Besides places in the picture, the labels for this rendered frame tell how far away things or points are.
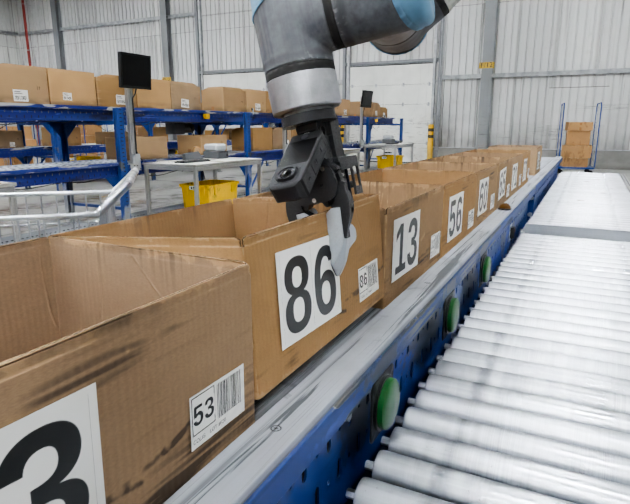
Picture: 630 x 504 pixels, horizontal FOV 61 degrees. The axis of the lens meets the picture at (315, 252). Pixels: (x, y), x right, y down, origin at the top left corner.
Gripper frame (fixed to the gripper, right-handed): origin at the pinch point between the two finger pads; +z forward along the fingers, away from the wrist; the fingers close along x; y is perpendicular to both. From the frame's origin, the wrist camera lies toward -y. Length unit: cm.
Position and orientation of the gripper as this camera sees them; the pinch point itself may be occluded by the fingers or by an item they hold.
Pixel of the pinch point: (330, 267)
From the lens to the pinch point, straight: 69.9
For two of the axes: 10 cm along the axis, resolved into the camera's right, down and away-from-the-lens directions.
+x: -8.7, 1.1, 4.8
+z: 1.9, 9.7, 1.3
